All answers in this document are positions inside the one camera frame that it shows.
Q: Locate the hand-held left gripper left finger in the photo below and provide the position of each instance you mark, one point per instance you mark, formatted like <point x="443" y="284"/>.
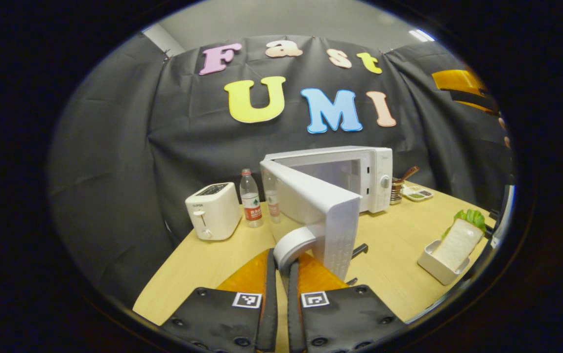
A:
<point x="270" y="304"/>

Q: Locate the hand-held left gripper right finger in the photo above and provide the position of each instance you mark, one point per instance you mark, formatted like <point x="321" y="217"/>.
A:
<point x="293" y="314"/>

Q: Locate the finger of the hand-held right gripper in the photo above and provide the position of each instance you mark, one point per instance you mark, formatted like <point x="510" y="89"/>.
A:
<point x="452" y="81"/>

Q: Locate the white microwave oven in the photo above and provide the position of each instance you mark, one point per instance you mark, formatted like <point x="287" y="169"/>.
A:
<point x="330" y="211"/>

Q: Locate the green lettuce leaf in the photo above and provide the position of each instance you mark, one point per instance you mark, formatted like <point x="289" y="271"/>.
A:
<point x="472" y="218"/>

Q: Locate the white food tray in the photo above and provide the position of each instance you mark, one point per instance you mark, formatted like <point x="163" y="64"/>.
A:
<point x="433" y="267"/>

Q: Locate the white bread slice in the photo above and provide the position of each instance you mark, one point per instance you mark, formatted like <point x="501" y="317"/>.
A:
<point x="457" y="242"/>

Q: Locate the small ceiling light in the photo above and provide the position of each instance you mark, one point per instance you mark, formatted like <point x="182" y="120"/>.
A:
<point x="421" y="35"/>

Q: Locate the clear water bottle red label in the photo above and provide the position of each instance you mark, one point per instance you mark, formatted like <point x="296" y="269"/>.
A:
<point x="252" y="206"/>

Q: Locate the brown wooden spoon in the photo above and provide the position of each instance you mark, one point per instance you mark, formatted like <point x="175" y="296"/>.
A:
<point x="408" y="173"/>

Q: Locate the white toaster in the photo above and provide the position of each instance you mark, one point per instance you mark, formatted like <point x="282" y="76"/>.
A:
<point x="212" y="211"/>

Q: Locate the white divided condiment dish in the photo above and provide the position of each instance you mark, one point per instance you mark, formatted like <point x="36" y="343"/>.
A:
<point x="418" y="194"/>

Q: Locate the metal utensil holder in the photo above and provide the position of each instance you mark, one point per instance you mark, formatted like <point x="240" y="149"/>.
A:
<point x="397" y="193"/>

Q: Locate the black backdrop cloth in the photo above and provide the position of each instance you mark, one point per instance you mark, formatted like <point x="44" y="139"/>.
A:
<point x="124" y="171"/>

